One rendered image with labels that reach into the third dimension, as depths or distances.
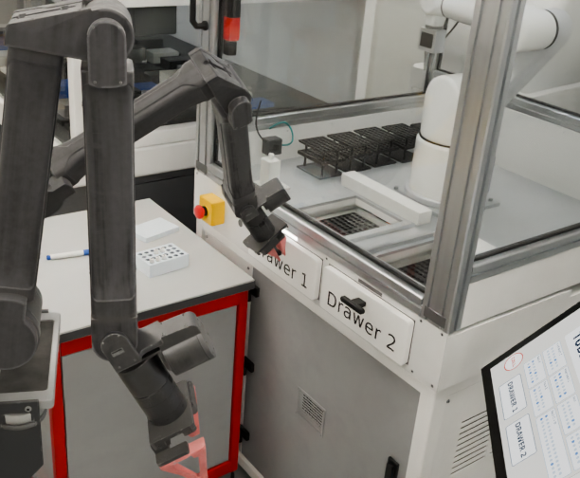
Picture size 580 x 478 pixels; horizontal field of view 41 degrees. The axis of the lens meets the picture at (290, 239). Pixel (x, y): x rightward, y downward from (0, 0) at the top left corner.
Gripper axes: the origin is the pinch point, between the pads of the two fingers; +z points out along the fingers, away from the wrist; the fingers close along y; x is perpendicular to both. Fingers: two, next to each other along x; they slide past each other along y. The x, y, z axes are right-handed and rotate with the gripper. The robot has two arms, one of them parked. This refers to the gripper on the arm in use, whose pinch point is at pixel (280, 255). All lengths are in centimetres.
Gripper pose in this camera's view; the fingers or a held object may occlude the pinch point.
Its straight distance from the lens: 193.7
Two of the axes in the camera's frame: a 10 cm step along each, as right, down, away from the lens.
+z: 4.1, 6.1, 6.8
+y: 7.0, -6.9, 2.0
